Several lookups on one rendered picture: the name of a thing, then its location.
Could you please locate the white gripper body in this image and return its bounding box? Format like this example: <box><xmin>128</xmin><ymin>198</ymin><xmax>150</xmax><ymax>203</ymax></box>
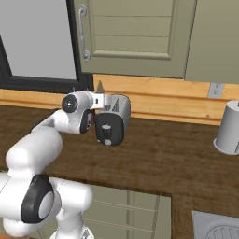
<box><xmin>92</xmin><ymin>105</ymin><xmax>105</xmax><ymax>117</ymax></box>

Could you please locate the grey and black toaster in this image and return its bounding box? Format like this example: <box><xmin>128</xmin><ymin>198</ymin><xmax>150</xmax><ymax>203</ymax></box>
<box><xmin>93</xmin><ymin>92</ymin><xmax>132</xmax><ymax>148</ymax></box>

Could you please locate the olive green base cupboard door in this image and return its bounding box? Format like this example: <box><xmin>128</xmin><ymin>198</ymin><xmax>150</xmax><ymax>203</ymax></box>
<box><xmin>127</xmin><ymin>190</ymin><xmax>173</xmax><ymax>239</ymax></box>
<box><xmin>36</xmin><ymin>176</ymin><xmax>130</xmax><ymax>239</ymax></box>

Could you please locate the grey cylindrical canister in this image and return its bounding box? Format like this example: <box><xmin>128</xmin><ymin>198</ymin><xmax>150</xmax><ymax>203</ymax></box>
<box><xmin>212</xmin><ymin>99</ymin><xmax>239</xmax><ymax>156</ymax></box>

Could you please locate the plain olive green cupboard door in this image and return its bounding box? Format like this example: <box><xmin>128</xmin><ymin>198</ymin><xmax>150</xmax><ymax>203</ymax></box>
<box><xmin>184</xmin><ymin>0</ymin><xmax>239</xmax><ymax>85</ymax></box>

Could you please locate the grey steel sink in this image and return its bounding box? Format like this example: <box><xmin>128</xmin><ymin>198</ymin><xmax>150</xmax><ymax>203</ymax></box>
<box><xmin>190</xmin><ymin>210</ymin><xmax>239</xmax><ymax>239</ymax></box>

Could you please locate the silver cupboard door handle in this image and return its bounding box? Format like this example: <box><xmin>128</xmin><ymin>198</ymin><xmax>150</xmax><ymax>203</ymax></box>
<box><xmin>77</xmin><ymin>3</ymin><xmax>91</xmax><ymax>63</ymax></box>

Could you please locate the grey wall socket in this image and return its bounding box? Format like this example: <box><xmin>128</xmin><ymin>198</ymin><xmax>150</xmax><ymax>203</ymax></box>
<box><xmin>207</xmin><ymin>82</ymin><xmax>226</xmax><ymax>100</ymax></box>

